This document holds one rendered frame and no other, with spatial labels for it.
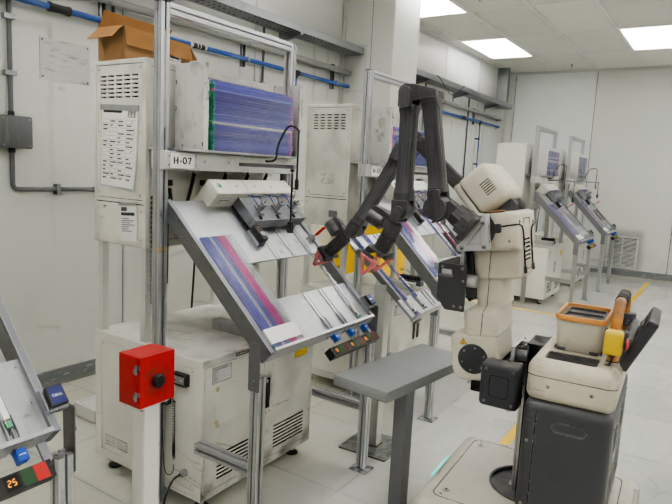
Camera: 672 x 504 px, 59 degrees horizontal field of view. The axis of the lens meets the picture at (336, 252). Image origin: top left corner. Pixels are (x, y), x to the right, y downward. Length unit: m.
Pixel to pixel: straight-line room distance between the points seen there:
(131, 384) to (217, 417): 0.62
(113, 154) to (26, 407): 1.25
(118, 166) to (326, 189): 1.46
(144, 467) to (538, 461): 1.18
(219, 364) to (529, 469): 1.15
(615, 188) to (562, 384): 7.91
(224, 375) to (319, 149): 1.71
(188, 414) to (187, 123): 1.10
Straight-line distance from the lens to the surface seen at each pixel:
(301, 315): 2.28
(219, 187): 2.41
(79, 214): 3.82
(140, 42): 2.60
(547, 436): 1.95
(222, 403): 2.40
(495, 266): 2.06
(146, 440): 1.94
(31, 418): 1.56
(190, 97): 2.38
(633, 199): 9.66
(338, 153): 3.54
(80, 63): 3.85
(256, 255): 2.36
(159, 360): 1.86
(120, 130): 2.50
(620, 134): 9.72
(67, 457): 1.62
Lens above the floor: 1.34
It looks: 8 degrees down
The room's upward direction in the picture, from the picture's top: 3 degrees clockwise
